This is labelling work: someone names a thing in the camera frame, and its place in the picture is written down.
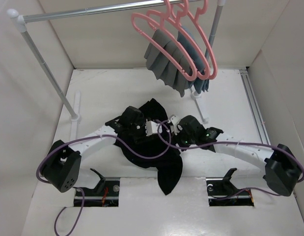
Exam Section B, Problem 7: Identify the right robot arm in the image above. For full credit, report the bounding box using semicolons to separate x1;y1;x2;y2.
169;115;304;197

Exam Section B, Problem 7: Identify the black t shirt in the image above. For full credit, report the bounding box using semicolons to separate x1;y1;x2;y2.
105;98;183;195

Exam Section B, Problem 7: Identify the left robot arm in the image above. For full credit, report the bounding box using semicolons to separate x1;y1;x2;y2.
38;106;162;195

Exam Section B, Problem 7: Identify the rear pink hanger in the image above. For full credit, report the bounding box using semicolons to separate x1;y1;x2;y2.
170;0;218;81

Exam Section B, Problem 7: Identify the blue t shirt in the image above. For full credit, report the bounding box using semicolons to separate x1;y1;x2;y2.
177;32;209;94

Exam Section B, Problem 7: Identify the middle pink hanger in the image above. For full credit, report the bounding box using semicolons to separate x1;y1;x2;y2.
131;0;218;81

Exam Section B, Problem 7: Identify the pink hanger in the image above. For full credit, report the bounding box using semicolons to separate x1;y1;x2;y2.
131;10;201;81
131;0;218;81
170;0;218;81

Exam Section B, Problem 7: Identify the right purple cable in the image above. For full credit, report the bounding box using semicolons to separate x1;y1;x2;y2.
157;120;304;196

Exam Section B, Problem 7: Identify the front pink hanger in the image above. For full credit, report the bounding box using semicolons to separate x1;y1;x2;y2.
131;10;201;81

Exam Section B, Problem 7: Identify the grey t shirt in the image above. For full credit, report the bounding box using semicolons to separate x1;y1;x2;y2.
144;29;192;97

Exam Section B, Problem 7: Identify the aluminium rail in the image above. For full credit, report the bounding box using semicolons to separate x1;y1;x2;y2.
239;69;271;145

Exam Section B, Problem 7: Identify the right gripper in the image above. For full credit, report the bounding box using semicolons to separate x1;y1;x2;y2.
166;126;197;156

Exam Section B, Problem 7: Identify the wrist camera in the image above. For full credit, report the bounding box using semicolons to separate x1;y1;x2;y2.
145;120;159;137
168;115;183;136

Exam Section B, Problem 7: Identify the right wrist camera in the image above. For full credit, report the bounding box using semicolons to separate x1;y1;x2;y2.
168;115;183;136

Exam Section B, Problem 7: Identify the metal clothes rack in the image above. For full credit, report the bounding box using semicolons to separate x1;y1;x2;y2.
6;0;227;138

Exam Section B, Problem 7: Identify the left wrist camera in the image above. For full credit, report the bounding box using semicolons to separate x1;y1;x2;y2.
145;120;159;137

